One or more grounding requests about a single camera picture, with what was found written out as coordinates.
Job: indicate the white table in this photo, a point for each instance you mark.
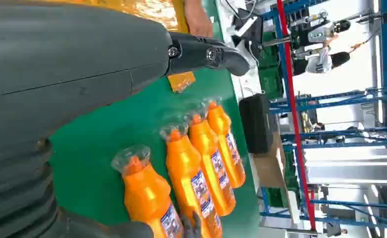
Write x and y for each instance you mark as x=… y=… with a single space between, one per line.
x=246 y=83

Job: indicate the person's hand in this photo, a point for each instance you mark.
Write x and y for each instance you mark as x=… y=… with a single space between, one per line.
x=198 y=19

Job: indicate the orange drink bottle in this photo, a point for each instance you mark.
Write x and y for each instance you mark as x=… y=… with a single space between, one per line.
x=146 y=193
x=188 y=177
x=228 y=141
x=210 y=154

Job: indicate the red pole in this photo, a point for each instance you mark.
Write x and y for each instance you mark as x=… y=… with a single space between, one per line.
x=293 y=111

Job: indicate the cardboard box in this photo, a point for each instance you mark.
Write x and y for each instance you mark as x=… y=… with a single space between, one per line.
x=270 y=167

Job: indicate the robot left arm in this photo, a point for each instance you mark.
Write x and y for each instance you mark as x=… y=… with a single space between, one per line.
x=12 y=197

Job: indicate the black carrying case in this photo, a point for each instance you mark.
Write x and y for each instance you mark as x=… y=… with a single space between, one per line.
x=256 y=123

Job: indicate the green table mat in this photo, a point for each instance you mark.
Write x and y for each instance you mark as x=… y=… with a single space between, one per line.
x=91 y=170

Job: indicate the yellow sheet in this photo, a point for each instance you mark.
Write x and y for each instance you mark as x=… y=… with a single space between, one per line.
x=147 y=11

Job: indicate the green crate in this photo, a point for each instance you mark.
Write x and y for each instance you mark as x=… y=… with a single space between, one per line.
x=269 y=75
x=290 y=177

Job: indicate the blue metal rack frame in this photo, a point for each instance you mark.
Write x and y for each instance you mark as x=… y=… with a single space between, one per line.
x=344 y=141

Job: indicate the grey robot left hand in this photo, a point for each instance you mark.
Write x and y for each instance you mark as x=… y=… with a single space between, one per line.
x=65 y=59

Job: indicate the black tablet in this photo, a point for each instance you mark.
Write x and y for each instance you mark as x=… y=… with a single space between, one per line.
x=249 y=23

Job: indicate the person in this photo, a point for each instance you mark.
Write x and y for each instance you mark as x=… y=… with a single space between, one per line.
x=320 y=62
x=323 y=33

